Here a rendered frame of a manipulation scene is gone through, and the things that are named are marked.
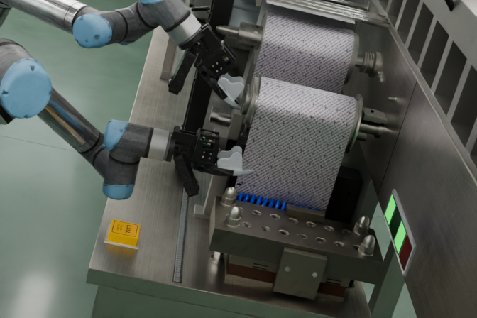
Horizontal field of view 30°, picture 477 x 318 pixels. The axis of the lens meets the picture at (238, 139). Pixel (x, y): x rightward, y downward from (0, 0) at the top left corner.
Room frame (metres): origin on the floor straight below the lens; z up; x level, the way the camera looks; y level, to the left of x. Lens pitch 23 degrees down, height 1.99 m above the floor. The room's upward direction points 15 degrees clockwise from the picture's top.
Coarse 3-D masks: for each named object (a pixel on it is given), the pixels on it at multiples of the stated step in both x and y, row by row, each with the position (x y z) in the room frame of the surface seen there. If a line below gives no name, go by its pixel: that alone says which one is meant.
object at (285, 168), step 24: (264, 144) 1.97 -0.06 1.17; (288, 144) 1.98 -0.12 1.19; (312, 144) 1.98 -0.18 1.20; (264, 168) 1.97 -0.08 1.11; (288, 168) 1.98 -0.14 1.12; (312, 168) 1.98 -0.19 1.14; (336, 168) 1.99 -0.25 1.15; (264, 192) 1.97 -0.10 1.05; (288, 192) 1.98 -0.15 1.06; (312, 192) 1.99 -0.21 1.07
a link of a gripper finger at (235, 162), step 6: (234, 156) 1.94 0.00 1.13; (240, 156) 1.94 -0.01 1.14; (222, 162) 1.94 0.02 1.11; (228, 162) 1.94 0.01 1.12; (234, 162) 1.94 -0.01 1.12; (240, 162) 1.94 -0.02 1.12; (228, 168) 1.94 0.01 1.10; (234, 168) 1.94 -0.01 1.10; (240, 168) 1.94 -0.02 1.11; (246, 168) 1.96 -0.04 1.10; (234, 174) 1.93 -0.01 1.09; (240, 174) 1.94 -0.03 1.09; (246, 174) 1.96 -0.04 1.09
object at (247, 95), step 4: (248, 84) 2.03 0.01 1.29; (248, 88) 2.01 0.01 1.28; (252, 88) 2.01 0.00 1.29; (244, 92) 2.05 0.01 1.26; (248, 92) 2.00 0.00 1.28; (244, 96) 2.03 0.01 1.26; (248, 96) 1.99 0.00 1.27; (244, 100) 2.00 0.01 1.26; (248, 100) 1.99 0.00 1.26; (244, 104) 1.99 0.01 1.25; (248, 104) 1.99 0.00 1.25; (244, 108) 1.99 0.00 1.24; (244, 112) 1.99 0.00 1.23
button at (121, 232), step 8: (112, 224) 1.84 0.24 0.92; (120, 224) 1.85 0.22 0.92; (128, 224) 1.86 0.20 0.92; (136, 224) 1.87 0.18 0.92; (112, 232) 1.81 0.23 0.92; (120, 232) 1.82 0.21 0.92; (128, 232) 1.83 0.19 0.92; (136, 232) 1.84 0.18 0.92; (112, 240) 1.80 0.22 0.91; (120, 240) 1.81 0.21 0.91; (128, 240) 1.81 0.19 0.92; (136, 240) 1.81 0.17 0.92
